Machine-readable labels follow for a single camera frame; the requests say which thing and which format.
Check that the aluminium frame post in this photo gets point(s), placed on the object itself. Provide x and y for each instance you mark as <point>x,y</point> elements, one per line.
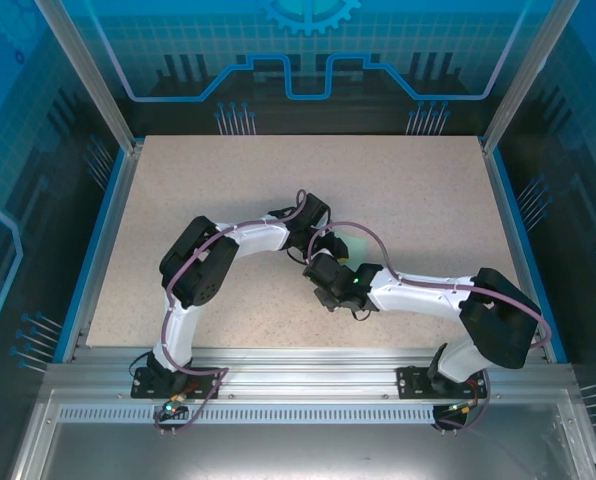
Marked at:
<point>95,75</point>
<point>525,75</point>

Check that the aluminium side rail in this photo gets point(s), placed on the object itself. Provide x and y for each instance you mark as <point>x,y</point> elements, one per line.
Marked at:
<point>105,250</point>
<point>502,200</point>

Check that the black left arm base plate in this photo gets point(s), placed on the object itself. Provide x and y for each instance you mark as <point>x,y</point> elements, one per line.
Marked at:
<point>148,385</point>

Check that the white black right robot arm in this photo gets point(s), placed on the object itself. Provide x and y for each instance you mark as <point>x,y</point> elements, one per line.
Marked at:
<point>498,320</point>

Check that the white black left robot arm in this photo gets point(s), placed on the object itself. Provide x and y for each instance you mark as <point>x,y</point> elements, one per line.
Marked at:
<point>198,270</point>

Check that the shiny metal sheet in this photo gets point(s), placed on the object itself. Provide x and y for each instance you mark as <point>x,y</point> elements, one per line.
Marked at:
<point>298,450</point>

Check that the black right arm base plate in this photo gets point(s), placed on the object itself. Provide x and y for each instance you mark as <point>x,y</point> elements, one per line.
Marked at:
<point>413,382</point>

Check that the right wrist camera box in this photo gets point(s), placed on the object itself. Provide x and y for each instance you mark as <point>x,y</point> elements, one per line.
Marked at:
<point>325,298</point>

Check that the blue circuit print panel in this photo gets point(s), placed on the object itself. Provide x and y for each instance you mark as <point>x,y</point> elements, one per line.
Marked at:
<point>18,150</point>
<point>578,150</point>

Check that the blue gear print panel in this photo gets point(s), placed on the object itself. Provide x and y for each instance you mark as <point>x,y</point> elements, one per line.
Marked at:
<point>298,50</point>

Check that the light green paper sheet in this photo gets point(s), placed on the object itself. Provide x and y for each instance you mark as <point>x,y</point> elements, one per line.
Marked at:
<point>357,247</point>

